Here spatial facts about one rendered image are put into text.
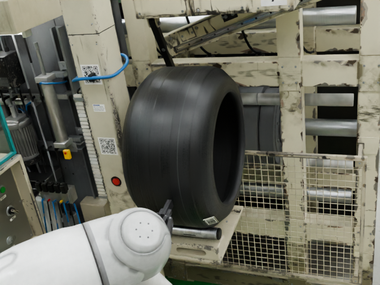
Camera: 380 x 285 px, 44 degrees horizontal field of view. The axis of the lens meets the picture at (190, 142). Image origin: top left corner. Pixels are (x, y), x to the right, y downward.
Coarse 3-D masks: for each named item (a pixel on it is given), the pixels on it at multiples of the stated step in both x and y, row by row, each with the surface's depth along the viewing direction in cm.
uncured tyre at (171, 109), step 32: (160, 96) 158; (192, 96) 154; (224, 96) 195; (128, 128) 158; (160, 128) 153; (192, 128) 150; (224, 128) 204; (128, 160) 157; (160, 160) 152; (192, 160) 150; (224, 160) 204; (160, 192) 157; (192, 192) 153; (224, 192) 197; (192, 224) 167
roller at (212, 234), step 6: (174, 228) 182; (180, 228) 181; (186, 228) 180; (192, 228) 179; (198, 228) 178; (204, 228) 178; (210, 228) 177; (216, 228) 177; (174, 234) 183; (180, 234) 181; (186, 234) 180; (192, 234) 179; (198, 234) 178; (204, 234) 177; (210, 234) 176; (216, 234) 176
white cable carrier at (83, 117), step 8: (80, 96) 178; (80, 104) 180; (80, 112) 181; (80, 120) 183; (88, 120) 185; (88, 128) 184; (88, 136) 186; (88, 144) 187; (88, 152) 189; (96, 152) 191; (96, 160) 190; (96, 168) 192; (96, 176) 194; (104, 184) 196; (104, 192) 197; (104, 200) 199
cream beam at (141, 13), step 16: (144, 0) 178; (160, 0) 176; (176, 0) 174; (192, 0) 172; (208, 0) 170; (224, 0) 168; (240, 0) 166; (256, 0) 164; (288, 0) 161; (144, 16) 182; (160, 16) 180; (176, 16) 177
